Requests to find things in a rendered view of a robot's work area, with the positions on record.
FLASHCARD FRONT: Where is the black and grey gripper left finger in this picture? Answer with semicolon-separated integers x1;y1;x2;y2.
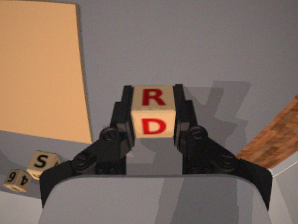
39;85;135;208

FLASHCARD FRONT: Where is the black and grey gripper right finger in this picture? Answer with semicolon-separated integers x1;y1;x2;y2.
173;84;273;211

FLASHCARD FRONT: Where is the orange flat mat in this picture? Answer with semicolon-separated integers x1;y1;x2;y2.
0;0;92;144

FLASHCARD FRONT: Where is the tan letter block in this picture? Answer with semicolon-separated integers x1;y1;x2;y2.
27;150;60;180
130;85;176;138
3;169;32;192

